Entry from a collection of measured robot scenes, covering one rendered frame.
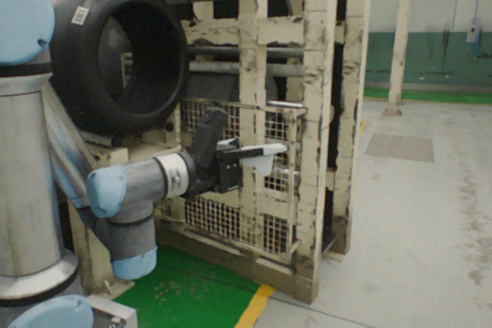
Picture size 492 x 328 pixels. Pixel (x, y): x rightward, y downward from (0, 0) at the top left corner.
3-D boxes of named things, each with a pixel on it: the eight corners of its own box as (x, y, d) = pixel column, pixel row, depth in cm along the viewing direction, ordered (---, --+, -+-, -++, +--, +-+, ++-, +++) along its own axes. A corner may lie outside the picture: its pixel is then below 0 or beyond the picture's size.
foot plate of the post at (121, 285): (58, 293, 191) (58, 287, 190) (103, 268, 212) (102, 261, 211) (91, 315, 176) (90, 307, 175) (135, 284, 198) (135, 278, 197)
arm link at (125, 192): (86, 213, 61) (80, 164, 58) (148, 195, 67) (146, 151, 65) (104, 232, 55) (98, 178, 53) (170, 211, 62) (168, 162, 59)
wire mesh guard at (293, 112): (148, 214, 212) (138, 92, 193) (150, 212, 213) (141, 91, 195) (288, 265, 164) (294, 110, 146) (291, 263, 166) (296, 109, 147)
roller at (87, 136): (61, 122, 155) (69, 127, 159) (56, 132, 154) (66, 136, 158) (115, 134, 136) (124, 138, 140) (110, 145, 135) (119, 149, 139)
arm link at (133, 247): (138, 244, 72) (133, 192, 69) (166, 271, 64) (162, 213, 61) (97, 259, 67) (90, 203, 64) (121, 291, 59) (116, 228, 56)
